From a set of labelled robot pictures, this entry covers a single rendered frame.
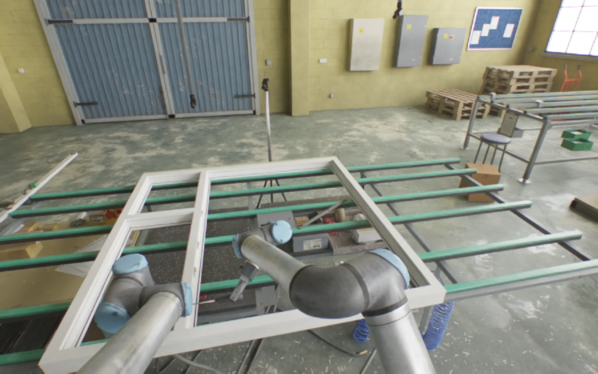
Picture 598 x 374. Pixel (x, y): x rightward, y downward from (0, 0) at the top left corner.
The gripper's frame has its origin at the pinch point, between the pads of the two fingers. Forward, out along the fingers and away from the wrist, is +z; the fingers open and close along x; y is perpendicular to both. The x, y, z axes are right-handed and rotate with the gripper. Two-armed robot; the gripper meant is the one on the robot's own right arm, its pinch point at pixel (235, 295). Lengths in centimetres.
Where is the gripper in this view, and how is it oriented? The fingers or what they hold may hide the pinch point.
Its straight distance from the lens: 133.4
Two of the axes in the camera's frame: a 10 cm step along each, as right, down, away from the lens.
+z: -4.6, 7.8, -4.2
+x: 1.2, -4.2, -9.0
